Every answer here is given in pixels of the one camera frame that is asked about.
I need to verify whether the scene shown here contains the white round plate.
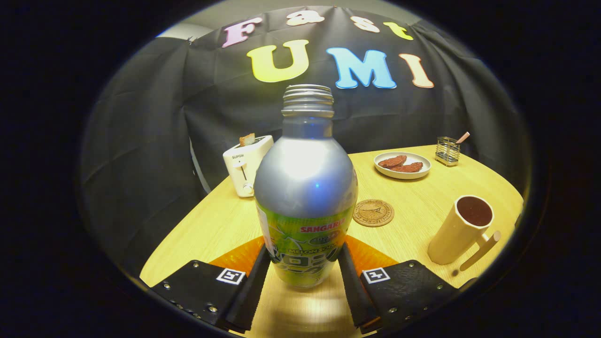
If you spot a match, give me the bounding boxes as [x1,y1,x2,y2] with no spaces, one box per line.
[374,151,431,180]

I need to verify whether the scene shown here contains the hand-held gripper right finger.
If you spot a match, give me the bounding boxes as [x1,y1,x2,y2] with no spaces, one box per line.
[338,235,477,335]

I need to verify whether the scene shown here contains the round cork coaster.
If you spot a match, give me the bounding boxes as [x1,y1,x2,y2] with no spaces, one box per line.
[352,199,395,228]

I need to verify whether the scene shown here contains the wire mesh holder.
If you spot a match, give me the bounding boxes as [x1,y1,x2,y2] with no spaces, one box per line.
[435,136,461,167]

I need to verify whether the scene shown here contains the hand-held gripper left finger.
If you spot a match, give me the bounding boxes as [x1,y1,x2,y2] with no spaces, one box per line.
[150,236,272,334]

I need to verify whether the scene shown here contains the white toaster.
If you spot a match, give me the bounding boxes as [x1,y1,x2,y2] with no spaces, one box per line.
[223,135,274,198]

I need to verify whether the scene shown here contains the wooden table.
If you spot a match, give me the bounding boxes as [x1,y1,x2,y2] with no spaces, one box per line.
[139,145,524,338]

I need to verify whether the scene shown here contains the cream cup with wooden handle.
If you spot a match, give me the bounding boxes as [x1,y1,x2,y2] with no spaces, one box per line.
[427,195,501,272]

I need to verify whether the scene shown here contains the silver green juice bottle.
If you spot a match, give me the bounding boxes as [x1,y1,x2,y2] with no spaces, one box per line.
[254,84,358,288]

